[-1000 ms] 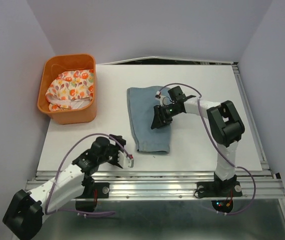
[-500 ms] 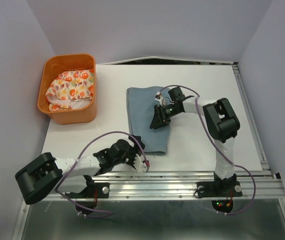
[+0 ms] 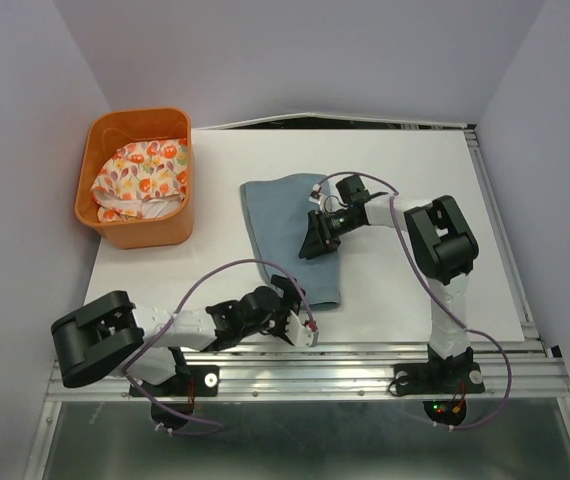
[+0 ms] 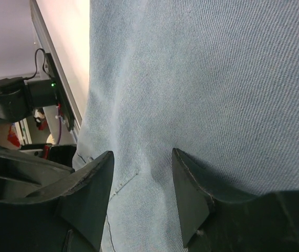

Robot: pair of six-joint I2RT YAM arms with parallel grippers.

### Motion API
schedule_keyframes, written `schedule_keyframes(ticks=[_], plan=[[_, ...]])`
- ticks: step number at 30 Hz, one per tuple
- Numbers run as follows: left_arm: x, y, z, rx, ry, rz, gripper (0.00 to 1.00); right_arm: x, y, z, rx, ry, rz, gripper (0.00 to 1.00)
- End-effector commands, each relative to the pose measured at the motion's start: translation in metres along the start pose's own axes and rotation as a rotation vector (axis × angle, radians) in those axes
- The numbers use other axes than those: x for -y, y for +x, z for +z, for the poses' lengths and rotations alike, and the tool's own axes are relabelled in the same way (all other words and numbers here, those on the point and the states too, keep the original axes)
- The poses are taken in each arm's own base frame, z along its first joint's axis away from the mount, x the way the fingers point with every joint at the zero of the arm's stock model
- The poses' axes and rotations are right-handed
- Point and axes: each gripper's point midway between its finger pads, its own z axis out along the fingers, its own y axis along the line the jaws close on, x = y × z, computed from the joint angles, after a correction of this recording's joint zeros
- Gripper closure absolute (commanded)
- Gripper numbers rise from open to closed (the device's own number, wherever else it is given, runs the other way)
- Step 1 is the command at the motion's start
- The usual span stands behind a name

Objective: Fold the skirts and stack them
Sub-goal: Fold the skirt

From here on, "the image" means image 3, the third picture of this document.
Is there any floral orange white skirt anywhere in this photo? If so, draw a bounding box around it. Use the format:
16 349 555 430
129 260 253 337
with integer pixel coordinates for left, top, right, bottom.
90 138 190 223

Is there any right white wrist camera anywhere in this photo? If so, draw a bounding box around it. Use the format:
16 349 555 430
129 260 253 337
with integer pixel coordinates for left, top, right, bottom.
309 184 344 213

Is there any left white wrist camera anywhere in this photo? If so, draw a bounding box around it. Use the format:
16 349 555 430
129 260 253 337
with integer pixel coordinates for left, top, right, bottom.
284 311 318 348

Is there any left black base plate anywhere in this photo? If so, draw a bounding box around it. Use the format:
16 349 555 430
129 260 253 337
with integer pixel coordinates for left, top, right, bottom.
128 364 219 398

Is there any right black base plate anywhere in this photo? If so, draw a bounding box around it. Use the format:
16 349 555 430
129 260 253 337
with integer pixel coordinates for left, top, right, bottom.
394 363 485 396

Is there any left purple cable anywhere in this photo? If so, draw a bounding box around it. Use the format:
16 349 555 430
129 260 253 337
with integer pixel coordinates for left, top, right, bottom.
119 258 319 435

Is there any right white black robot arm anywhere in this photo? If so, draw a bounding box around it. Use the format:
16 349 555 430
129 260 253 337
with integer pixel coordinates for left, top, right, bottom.
299 172 479 396

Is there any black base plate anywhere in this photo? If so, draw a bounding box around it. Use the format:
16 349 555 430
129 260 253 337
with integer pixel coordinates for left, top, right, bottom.
128 364 219 398
394 363 485 396

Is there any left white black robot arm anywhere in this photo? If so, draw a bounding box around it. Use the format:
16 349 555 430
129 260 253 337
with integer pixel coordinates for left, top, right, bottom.
51 275 316 397

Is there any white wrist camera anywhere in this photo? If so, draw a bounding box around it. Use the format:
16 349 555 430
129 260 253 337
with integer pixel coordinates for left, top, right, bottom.
309 184 344 213
284 311 318 348

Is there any blue denim skirt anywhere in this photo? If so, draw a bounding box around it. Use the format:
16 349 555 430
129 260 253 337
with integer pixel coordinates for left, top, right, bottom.
240 173 341 310

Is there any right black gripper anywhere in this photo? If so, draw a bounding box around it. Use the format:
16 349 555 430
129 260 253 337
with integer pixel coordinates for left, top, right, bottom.
299 209 361 260

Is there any orange plastic basket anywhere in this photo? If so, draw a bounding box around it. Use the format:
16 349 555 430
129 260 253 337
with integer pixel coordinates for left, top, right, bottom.
74 107 195 249

